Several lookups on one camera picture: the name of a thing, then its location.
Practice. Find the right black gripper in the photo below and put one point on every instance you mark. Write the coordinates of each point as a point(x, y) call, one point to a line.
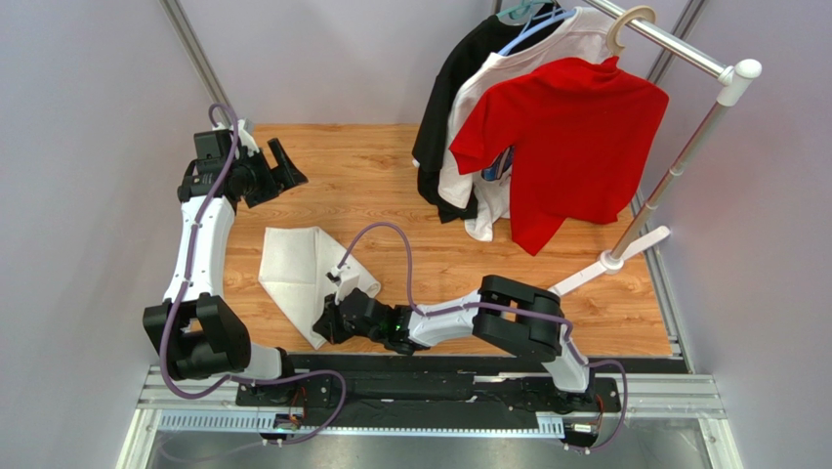
point(331, 319)

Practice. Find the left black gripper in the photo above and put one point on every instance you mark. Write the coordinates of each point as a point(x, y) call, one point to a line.
point(286, 173)

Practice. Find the white cloth napkin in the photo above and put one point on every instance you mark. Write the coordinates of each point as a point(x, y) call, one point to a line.
point(294, 269)

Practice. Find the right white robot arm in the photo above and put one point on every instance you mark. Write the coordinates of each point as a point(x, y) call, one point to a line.
point(525, 321)

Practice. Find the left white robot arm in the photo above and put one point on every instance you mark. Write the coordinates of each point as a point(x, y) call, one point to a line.
point(194, 330)

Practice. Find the black t-shirt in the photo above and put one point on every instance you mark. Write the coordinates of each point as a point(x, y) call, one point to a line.
point(466, 57)

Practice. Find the teal hanger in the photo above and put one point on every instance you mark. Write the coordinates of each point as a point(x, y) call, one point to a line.
point(516, 13)

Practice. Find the red t-shirt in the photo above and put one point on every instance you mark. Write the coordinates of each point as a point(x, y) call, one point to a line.
point(582, 134)

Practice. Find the blue hanger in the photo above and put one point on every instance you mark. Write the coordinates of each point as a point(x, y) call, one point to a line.
point(535, 25)

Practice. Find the white flower print t-shirt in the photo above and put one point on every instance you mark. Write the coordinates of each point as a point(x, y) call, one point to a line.
point(471, 166)

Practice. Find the wooden hanger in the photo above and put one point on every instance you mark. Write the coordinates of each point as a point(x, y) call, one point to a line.
point(637, 13)

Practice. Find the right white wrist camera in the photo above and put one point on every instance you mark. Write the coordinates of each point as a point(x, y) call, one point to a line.
point(347, 278)

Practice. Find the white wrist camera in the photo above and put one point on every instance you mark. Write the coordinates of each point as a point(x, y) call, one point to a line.
point(245, 128)
point(347, 278)

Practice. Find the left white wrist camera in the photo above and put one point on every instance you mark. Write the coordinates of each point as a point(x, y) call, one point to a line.
point(245, 128)

